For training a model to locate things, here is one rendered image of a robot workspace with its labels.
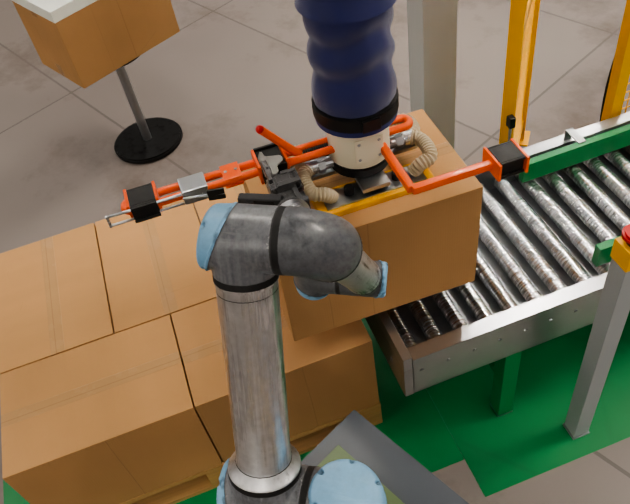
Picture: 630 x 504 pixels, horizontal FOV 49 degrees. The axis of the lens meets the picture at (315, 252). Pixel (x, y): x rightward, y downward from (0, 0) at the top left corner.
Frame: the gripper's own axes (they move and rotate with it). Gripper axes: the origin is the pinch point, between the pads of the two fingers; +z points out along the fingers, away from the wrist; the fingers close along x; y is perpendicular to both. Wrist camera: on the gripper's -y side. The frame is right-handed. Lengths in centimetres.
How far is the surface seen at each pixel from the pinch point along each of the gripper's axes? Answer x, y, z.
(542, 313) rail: -62, 70, -36
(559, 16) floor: -121, 229, 193
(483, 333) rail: -61, 50, -36
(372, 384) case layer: -92, 17, -21
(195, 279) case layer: -66, -30, 30
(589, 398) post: -93, 80, -54
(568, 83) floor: -121, 195, 130
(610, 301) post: -42, 79, -51
